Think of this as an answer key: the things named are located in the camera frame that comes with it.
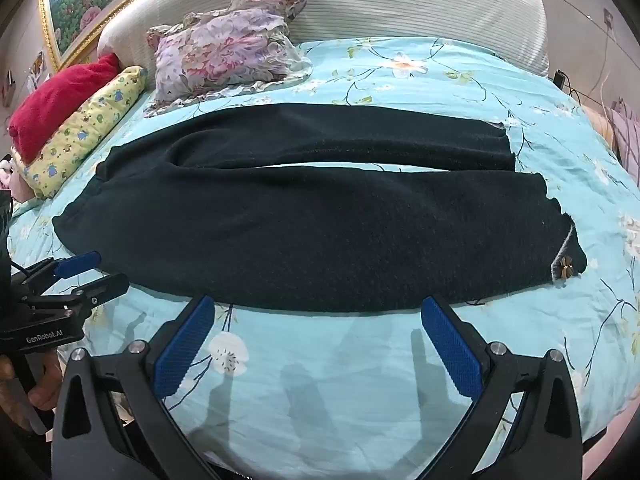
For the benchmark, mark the red fluffy blanket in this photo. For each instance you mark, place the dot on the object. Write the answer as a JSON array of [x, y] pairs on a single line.
[[55, 100]]

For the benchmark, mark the small floral ruffled pillow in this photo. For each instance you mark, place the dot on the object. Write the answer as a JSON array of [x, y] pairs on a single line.
[[265, 2]]

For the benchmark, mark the black charger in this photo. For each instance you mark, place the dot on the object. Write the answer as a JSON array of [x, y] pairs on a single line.
[[559, 80]]

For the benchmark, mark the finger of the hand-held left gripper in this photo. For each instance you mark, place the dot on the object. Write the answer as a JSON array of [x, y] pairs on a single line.
[[107, 287], [80, 262]]

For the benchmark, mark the black pants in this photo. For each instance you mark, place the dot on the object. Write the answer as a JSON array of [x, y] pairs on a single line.
[[300, 235]]

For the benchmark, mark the wall socket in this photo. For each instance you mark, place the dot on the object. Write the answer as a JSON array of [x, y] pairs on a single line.
[[608, 17]]

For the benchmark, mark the blue floral bed sheet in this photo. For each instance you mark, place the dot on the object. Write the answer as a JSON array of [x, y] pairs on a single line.
[[350, 385]]

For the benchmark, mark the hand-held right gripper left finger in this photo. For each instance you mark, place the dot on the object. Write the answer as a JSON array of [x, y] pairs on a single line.
[[182, 350]]

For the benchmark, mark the yellow cartoon print pillow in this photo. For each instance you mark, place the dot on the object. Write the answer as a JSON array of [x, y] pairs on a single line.
[[90, 125]]

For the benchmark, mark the large floral ruffled pillow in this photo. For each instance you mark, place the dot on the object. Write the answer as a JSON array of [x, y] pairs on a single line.
[[220, 55]]

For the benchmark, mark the gold framed flower painting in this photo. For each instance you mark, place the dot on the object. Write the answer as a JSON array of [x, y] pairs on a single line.
[[75, 5]]

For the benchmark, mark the white ribbed headboard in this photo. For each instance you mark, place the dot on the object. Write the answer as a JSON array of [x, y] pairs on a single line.
[[400, 5]]

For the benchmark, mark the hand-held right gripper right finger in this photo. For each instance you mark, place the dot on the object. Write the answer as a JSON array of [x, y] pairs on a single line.
[[450, 350]]

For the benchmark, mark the pink striped cloth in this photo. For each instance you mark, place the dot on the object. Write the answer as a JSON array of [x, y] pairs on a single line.
[[627, 135]]

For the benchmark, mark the person's left hand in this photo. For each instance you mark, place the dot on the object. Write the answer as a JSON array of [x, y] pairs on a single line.
[[47, 385]]

